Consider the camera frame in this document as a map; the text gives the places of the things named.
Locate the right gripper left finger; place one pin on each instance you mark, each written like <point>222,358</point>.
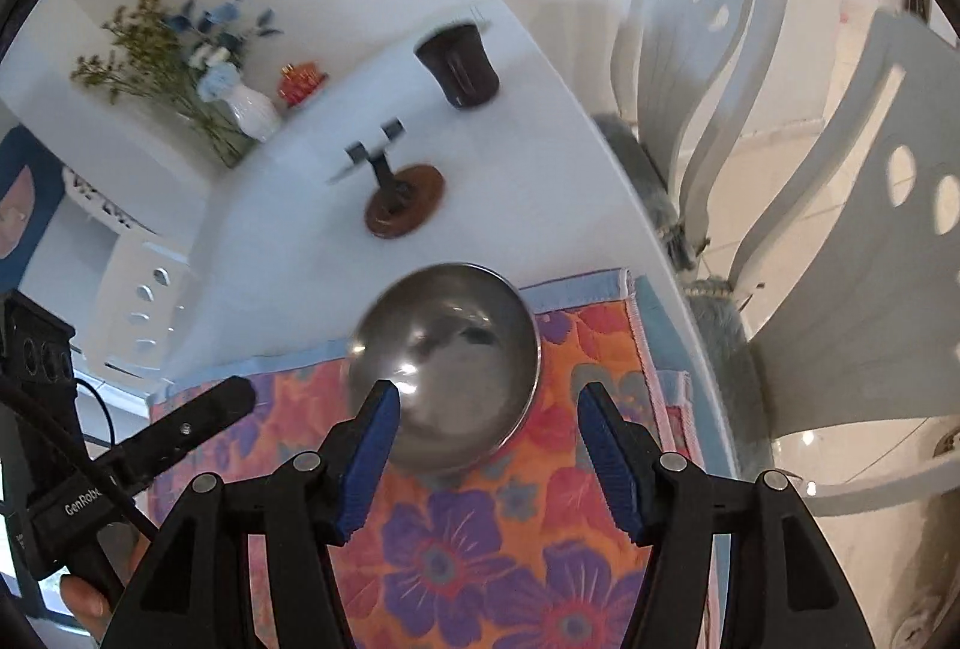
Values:
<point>192,587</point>

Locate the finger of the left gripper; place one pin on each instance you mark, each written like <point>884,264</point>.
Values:
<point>138,461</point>

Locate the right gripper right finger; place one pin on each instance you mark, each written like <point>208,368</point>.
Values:
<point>785,588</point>

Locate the steel bowl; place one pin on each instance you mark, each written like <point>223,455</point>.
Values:
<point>462,348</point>

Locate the person's left hand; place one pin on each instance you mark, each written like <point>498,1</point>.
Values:
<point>89,607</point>

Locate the white chair far left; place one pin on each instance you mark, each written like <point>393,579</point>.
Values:
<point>126,340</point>

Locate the white chair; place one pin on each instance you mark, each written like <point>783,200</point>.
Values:
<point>686,74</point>
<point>870,330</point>
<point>126,340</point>

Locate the grey blue chair cushion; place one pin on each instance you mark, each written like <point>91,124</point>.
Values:
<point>713,309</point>

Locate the floral quilted table mat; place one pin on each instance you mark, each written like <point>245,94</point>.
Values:
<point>521,551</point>

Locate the blue fridge cover cloth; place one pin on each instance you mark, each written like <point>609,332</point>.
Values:
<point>32,189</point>

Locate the white chair near right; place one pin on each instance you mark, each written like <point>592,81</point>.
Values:
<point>870,330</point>

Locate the white flower vase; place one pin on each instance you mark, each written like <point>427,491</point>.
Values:
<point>254,112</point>

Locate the glass vase green stems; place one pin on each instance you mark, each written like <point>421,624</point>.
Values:
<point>158,55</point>

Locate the red lidded pot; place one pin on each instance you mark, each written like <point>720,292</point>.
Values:
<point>298,82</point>

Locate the dark brown cup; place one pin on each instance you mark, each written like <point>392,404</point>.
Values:
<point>456,58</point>

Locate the white chair far right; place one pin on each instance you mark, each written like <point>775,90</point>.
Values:
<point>686,74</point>

